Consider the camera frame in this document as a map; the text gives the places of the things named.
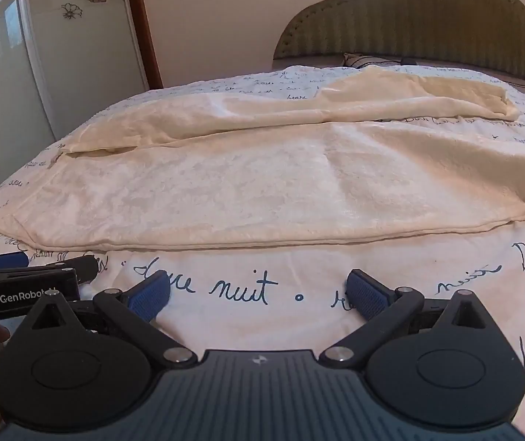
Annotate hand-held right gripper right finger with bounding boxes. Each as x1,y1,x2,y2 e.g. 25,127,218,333
318,270,495,370

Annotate cream pants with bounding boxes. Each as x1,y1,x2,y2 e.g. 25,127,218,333
0,65,525,250

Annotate brown wooden door frame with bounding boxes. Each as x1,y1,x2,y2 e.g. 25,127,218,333
122,0,164,91

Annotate white script print blanket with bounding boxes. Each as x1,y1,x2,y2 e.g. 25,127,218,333
0,63,525,405

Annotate black cable with adapter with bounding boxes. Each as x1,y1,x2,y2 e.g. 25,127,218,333
342,52,403,71

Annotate flower print glass door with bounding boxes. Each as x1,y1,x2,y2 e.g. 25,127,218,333
0,0,150,223

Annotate green upholstered headboard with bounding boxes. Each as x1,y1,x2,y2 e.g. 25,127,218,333
272,0,525,84

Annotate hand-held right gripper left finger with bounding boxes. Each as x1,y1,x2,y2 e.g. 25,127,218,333
26,279,199,369

